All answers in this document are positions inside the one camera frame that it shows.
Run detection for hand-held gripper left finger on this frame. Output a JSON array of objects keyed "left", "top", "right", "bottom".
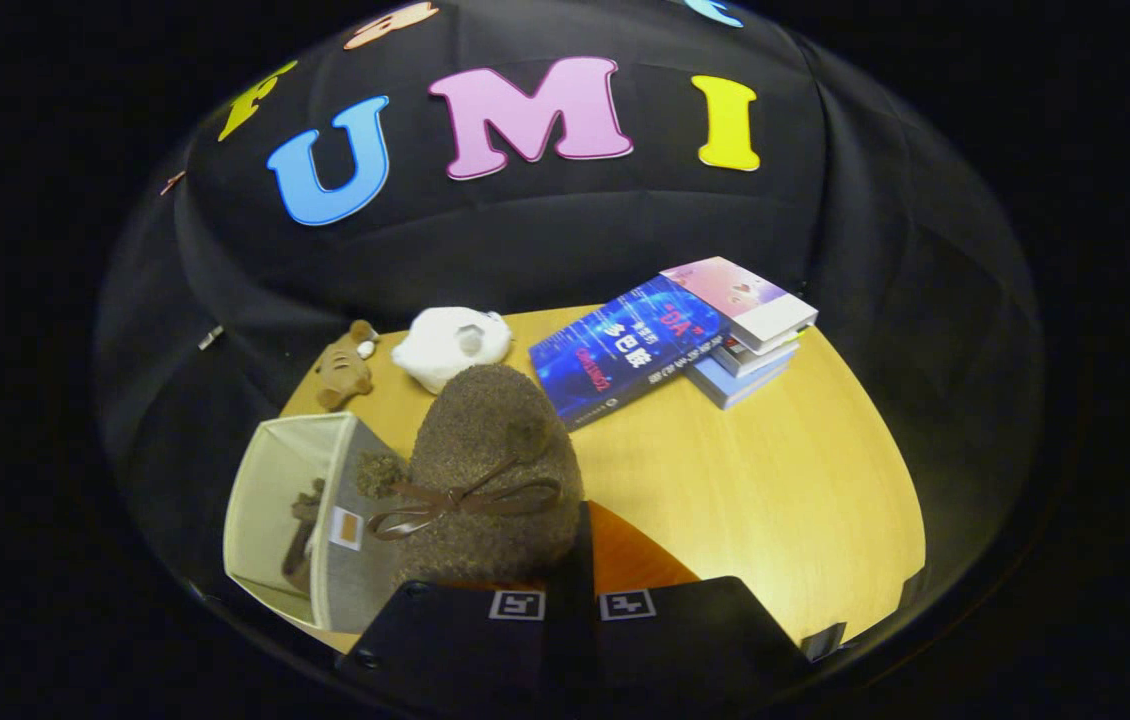
[{"left": 335, "top": 578, "right": 576, "bottom": 716}]

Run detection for brown fuzzy shoe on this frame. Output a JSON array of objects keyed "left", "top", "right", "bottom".
[
  {"left": 282, "top": 478, "right": 328, "bottom": 593},
  {"left": 357, "top": 363, "right": 586, "bottom": 589}
]

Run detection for brown plush toy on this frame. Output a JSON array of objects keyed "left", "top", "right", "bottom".
[{"left": 313, "top": 320, "right": 381, "bottom": 411}]

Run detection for light blue book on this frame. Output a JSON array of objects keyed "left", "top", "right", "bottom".
[{"left": 685, "top": 335, "right": 801, "bottom": 411}]

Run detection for white plush toy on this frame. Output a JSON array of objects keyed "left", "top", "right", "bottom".
[{"left": 391, "top": 306, "right": 514, "bottom": 395}]

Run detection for pink book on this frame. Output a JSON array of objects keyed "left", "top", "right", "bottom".
[{"left": 660, "top": 256, "right": 819, "bottom": 353}]

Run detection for grey fabric storage box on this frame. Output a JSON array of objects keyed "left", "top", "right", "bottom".
[{"left": 223, "top": 412, "right": 416, "bottom": 636}]

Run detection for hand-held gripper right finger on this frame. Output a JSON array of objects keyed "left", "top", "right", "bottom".
[{"left": 573, "top": 500, "right": 821, "bottom": 716}]

